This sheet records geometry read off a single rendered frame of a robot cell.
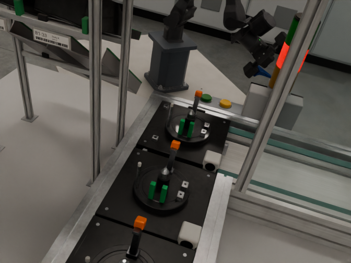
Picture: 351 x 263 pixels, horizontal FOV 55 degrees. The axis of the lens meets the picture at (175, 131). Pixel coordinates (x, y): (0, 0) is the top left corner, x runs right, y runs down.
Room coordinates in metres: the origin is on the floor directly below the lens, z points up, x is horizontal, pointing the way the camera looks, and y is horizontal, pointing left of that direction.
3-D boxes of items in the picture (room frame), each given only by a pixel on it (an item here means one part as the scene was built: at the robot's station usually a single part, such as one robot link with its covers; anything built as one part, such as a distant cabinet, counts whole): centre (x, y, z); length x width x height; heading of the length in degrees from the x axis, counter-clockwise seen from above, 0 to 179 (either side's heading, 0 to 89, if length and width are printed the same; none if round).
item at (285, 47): (0.66, -0.20, 1.33); 0.05 x 0.05 x 0.05
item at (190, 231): (0.55, 0.01, 1.01); 0.24 x 0.24 x 0.13; 81
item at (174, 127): (0.80, -0.04, 0.98); 0.14 x 0.14 x 0.02
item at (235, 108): (1.00, -0.15, 0.93); 0.21 x 0.07 x 0.06; 81
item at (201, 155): (0.80, -0.04, 0.96); 0.24 x 0.24 x 0.02; 81
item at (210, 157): (0.69, -0.12, 0.97); 0.05 x 0.05 x 0.04; 81
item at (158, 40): (1.23, 0.08, 0.96); 0.15 x 0.15 x 0.20; 35
